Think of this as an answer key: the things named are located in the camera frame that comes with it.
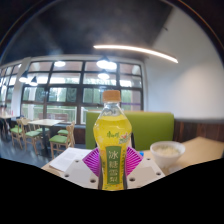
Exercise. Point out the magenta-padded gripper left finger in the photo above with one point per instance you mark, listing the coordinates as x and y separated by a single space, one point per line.
80 174

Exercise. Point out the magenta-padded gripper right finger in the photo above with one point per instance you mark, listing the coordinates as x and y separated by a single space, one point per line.
146 172

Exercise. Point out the yellow drink bottle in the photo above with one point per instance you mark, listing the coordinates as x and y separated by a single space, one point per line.
112 133

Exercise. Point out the small blue-capped white tube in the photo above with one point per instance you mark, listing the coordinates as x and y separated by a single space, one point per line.
141 154

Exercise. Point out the open white book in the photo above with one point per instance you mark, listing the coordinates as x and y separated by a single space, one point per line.
68 158

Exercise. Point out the white bowl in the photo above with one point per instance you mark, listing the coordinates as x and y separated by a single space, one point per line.
166 156

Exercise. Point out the group of green-seated wooden chairs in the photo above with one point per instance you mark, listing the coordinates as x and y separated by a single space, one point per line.
58 139

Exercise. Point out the light wooden dining table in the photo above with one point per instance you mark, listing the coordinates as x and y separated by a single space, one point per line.
46 122

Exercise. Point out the long curved ceiling light strip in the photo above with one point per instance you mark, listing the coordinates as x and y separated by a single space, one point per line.
136 49

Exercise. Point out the dark-framed window wall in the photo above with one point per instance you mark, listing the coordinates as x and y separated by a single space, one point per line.
63 95

